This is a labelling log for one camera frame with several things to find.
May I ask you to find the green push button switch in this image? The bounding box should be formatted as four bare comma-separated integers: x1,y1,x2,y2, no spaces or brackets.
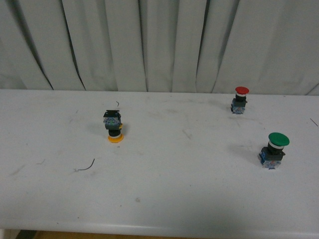
259,132,290,169

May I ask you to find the thin grey wire piece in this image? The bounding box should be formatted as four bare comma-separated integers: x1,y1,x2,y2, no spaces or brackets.
74,158,96,172

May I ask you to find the white pleated curtain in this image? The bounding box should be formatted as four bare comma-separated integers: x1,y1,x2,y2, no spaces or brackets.
0,0,319,95

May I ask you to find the yellow push button switch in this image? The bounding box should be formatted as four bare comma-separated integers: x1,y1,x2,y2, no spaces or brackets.
103,110,124,143

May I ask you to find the red push button switch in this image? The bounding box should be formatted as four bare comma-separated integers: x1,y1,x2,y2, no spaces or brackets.
231,86,250,115

